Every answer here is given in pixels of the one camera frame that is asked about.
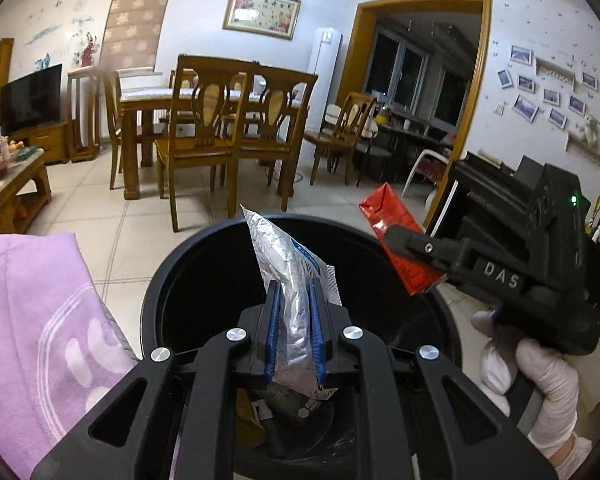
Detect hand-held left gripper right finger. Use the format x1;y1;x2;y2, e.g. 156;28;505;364
307;276;558;480

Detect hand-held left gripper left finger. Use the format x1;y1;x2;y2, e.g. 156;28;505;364
30;282;281;480

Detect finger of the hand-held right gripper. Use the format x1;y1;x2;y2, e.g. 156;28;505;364
384;225;476;275

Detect red carton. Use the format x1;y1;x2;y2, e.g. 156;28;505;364
358;182;448;297

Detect silver foil packet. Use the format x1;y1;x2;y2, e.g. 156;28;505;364
239;204;343;402

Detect black trash bin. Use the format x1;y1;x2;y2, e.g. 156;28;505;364
139;214;463;480

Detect person's right hand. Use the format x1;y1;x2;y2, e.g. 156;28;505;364
471;309;593;480

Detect white plastic chair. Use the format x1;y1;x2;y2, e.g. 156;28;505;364
401;149;453;198

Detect yellow wrapper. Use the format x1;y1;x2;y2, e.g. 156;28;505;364
236;390;266;448

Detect black upright piano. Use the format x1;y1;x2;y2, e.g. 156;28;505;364
425;150;536;241

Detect dark desk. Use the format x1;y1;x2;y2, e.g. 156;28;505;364
375;110;461;161

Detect white teddy bear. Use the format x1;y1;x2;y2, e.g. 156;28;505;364
577;114;600;147

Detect wooden dining chair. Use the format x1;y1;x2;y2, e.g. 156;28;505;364
304;92;376;186
225;62;320;213
155;54;256;233
100;67;131;191

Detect white cushioned chair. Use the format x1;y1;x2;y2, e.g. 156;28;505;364
322;102;353;136

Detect dark window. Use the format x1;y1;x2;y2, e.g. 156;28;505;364
372;25;478;133

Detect white standing air conditioner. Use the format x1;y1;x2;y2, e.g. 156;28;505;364
307;26;343;106

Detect purple blanket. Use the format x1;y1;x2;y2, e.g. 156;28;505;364
0;232;141;480

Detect wooden dining table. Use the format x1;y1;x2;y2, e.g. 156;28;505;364
117;85;311;201

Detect framed floral picture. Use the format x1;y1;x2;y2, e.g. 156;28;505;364
222;0;302;41

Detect wooden television stand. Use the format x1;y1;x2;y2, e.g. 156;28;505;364
0;121;71;165

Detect wooden coffee table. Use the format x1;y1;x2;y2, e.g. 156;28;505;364
0;147;52;235

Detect wooden side stand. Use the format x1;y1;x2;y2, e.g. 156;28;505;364
66;66;106;163

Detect brown patterned window blind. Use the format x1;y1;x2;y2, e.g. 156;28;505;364
100;0;175;73

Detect black television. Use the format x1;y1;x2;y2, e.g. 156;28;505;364
0;63;63;136

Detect white wall shelf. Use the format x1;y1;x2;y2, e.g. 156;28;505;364
535;57;578;86
566;132;600;166

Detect group of wall photo frames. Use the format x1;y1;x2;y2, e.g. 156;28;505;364
495;44;600;158

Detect yellow wooden door frame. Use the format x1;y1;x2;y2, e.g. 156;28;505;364
349;0;493;231

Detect fish and plant wall decal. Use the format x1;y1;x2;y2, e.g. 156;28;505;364
25;0;116;68

